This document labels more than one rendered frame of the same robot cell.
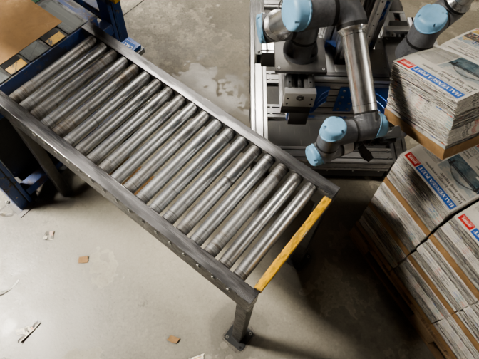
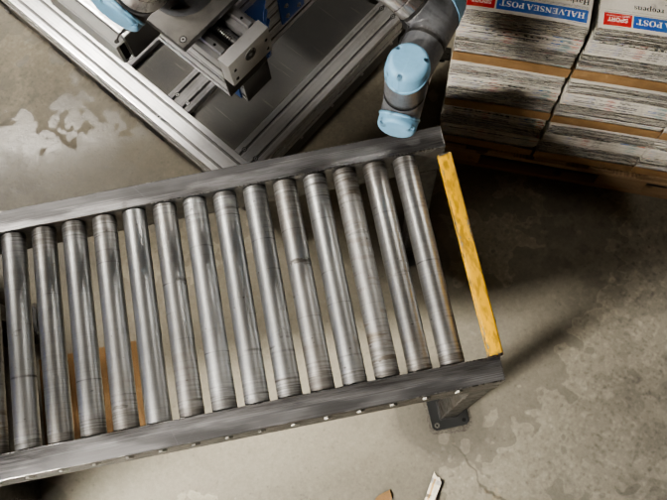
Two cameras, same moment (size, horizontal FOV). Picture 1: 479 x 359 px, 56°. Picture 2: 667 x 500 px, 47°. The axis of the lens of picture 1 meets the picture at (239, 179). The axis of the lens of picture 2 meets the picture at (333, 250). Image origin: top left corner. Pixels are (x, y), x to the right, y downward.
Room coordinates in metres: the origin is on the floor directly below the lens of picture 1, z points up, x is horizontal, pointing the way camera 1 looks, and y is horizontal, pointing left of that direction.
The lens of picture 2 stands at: (0.40, 0.26, 2.29)
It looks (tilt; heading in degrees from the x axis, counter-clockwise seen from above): 73 degrees down; 323
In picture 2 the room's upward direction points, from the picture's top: 8 degrees counter-clockwise
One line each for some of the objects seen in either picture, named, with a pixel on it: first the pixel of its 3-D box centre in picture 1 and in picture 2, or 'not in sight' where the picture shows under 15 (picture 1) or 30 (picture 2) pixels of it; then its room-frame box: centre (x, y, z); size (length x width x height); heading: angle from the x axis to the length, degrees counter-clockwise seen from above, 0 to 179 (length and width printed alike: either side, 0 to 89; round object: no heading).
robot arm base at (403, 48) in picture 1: (416, 46); not in sight; (1.48, -0.71, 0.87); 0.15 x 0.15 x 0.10
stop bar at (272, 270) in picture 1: (294, 242); (469, 251); (0.56, -0.21, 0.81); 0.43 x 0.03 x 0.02; 146
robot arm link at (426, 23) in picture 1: (428, 25); not in sight; (1.48, -0.72, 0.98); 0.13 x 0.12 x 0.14; 137
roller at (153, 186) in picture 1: (180, 159); (208, 301); (0.88, 0.23, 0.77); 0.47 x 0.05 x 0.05; 146
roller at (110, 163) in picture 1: (144, 133); (114, 319); (0.99, 0.39, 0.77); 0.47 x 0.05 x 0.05; 146
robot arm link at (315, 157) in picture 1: (323, 151); (402, 104); (0.82, -0.28, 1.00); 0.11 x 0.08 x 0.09; 119
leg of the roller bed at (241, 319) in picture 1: (241, 321); (460, 396); (0.38, -0.06, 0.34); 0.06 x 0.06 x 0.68; 56
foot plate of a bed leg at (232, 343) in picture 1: (239, 335); (447, 409); (0.38, -0.05, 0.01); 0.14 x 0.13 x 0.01; 146
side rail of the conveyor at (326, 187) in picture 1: (199, 108); (139, 205); (1.16, 0.19, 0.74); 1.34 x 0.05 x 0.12; 56
